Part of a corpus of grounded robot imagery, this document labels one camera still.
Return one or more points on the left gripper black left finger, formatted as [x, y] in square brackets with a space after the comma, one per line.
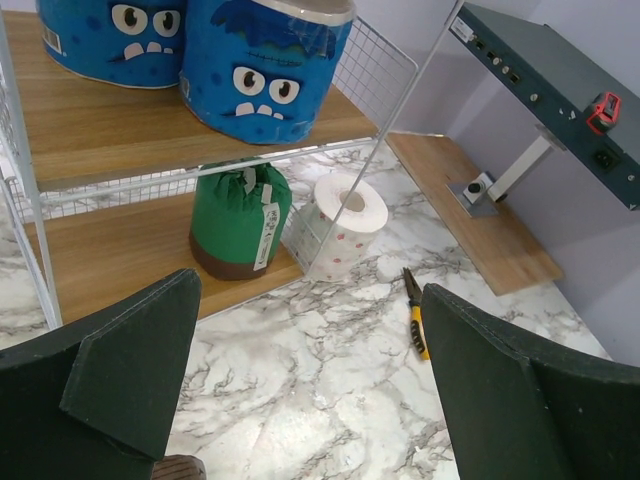
[96, 398]

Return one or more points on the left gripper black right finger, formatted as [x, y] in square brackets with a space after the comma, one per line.
[520, 406]

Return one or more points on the white wire wooden shelf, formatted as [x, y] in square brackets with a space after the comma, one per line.
[97, 181]

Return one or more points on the brown paper roll green base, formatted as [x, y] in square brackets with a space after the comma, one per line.
[237, 221]

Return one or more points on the plain white bottom paper roll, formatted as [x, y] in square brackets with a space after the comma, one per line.
[334, 229]

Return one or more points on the blue cartoon-face paper roll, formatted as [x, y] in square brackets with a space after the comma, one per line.
[129, 43]

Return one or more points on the blue-bottom paper roll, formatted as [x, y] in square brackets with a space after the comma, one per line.
[259, 71]

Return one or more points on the wooden board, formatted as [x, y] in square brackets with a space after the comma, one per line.
[501, 247]

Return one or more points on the red black utility knife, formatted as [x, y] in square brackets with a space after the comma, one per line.
[603, 112]

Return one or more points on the dark grey flat metal box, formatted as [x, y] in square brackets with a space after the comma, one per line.
[556, 82]

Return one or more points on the yellow handled pliers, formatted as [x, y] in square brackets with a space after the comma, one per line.
[417, 334]

